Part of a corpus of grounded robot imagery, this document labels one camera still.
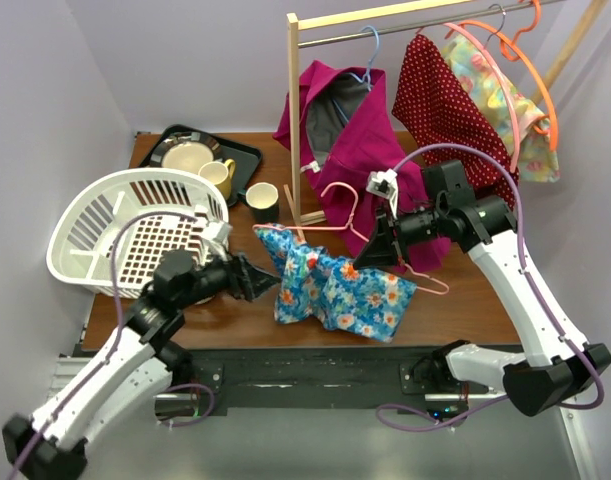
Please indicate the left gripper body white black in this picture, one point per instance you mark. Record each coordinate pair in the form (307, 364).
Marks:
(216, 277)

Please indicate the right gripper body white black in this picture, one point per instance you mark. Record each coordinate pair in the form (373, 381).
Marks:
(412, 226)

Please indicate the pink wire hanger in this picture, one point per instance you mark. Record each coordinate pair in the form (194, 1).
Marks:
(349, 225)

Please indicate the blue floral cloth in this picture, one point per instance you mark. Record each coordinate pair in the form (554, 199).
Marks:
(367, 302)

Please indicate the red polka dot skirt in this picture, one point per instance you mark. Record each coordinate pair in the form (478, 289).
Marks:
(435, 108)

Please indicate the magenta cloth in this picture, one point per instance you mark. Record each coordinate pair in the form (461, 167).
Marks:
(332, 152)

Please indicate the blue wire hanger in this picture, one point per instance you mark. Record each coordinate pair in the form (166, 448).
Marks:
(365, 79)

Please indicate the pink plastic hanger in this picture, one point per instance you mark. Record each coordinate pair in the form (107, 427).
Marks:
(460, 96)

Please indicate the orange plastic hanger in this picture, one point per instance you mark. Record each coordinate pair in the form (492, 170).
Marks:
(530, 65)

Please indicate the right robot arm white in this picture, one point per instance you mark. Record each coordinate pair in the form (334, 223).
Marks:
(557, 361)

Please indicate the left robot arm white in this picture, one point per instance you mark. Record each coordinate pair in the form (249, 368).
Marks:
(137, 362)

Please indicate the black mug cream inside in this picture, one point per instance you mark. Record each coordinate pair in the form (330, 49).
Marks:
(262, 199)

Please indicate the yellow mug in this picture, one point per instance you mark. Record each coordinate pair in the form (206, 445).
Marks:
(220, 174)

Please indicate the black tray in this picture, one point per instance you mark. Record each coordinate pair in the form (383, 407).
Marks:
(247, 158)

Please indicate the cream plate black rim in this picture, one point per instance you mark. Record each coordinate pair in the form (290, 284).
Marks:
(186, 151)

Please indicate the white laundry basket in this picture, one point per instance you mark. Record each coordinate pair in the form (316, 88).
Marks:
(133, 217)

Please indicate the wooden clothes rack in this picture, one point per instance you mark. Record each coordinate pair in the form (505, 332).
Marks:
(288, 131)

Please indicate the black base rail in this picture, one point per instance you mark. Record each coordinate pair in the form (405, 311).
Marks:
(306, 378)

